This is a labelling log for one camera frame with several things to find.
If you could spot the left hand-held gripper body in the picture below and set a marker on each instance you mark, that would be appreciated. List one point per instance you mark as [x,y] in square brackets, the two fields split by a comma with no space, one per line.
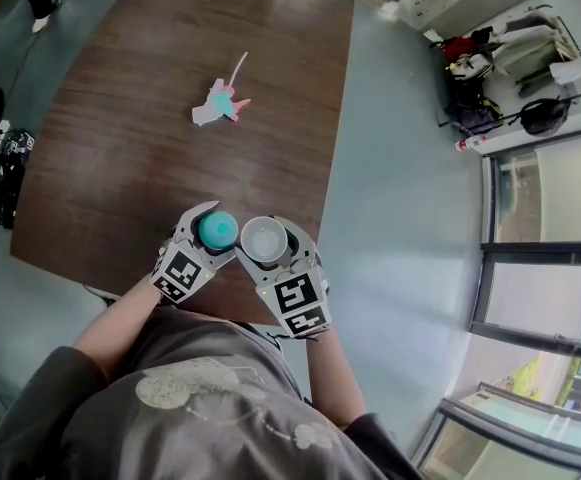
[180,273]

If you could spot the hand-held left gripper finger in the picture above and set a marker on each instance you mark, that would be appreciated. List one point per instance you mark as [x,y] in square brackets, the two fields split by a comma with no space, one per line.
[190,218]
[220,259]

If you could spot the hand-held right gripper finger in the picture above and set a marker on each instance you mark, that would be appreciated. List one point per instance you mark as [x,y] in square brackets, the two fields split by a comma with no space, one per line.
[300,245]
[260,274]

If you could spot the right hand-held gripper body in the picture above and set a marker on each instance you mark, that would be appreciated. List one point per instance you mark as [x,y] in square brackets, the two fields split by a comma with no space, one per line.
[300,303]

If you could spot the teal cup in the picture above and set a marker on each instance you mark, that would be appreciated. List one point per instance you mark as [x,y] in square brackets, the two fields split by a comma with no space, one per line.
[217,230]

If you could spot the white bowl container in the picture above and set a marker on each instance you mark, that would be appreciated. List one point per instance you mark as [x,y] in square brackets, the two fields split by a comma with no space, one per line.
[264,240]

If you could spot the person's left forearm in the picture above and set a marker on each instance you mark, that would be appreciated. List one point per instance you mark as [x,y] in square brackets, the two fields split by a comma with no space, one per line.
[120,323]

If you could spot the person's right forearm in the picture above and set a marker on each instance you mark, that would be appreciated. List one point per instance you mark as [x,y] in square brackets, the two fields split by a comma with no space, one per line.
[332,373]

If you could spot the folded pastel paper toy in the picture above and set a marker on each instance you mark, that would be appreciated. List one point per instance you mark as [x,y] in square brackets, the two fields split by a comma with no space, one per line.
[217,105]

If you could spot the person's grey printed shirt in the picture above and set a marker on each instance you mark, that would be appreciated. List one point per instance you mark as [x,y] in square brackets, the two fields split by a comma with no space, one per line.
[195,408]

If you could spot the black equipment pile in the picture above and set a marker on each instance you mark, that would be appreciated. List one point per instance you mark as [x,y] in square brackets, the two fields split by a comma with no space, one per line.
[10,178]

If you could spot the red and white bottle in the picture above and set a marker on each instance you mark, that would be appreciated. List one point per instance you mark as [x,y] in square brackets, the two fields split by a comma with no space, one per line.
[471,143]

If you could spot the pile of bags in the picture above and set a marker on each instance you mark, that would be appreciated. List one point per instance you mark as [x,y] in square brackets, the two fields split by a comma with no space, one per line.
[470,83]

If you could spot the dark framed glass door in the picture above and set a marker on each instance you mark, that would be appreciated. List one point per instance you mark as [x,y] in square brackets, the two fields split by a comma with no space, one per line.
[545,293]

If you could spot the black helmet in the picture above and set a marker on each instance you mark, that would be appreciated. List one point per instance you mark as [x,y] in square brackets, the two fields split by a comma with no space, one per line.
[545,116]

